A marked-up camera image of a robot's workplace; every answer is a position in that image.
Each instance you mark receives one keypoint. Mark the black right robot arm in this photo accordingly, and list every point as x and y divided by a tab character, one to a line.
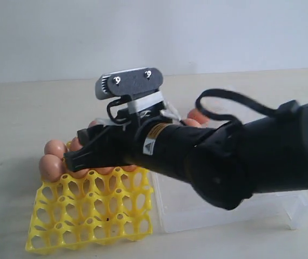
224	166

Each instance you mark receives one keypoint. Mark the yellow plastic egg tray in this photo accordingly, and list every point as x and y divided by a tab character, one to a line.
101	209

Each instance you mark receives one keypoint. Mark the clear plastic storage box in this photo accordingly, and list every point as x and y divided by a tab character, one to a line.
180	206

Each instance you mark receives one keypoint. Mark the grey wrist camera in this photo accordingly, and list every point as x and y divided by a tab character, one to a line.
133	82

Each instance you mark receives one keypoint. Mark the brown egg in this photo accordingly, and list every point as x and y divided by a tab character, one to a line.
104	170
191	122
56	148
79	174
129	168
95	123
75	145
51	168
198	117

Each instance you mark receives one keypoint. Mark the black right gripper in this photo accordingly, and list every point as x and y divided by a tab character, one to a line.
168	149

